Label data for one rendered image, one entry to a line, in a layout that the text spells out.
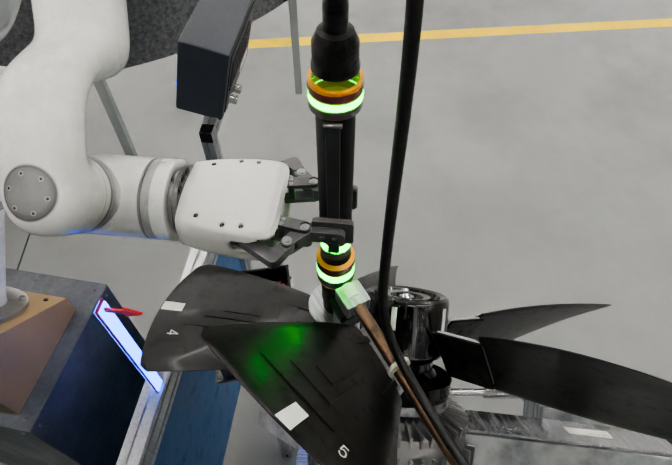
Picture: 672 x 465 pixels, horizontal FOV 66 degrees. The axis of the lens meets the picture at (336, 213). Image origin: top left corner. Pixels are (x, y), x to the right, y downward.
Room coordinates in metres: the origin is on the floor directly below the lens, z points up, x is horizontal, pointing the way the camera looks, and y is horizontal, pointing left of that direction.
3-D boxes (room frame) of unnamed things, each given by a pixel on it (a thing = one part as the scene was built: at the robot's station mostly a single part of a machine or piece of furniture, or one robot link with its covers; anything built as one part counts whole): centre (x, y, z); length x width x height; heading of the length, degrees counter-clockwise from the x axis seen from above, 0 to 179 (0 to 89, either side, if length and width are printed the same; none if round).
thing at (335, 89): (0.32, 0.00, 1.61); 0.04 x 0.04 x 0.03
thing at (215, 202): (0.33, 0.11, 1.46); 0.11 x 0.10 x 0.07; 84
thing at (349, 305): (0.31, 0.00, 1.31); 0.09 x 0.07 x 0.10; 28
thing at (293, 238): (0.29, 0.02, 1.46); 0.07 x 0.03 x 0.03; 84
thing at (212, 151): (0.89, 0.30, 0.96); 0.03 x 0.03 x 0.20; 83
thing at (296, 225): (0.30, 0.06, 1.46); 0.05 x 0.05 x 0.03; 24
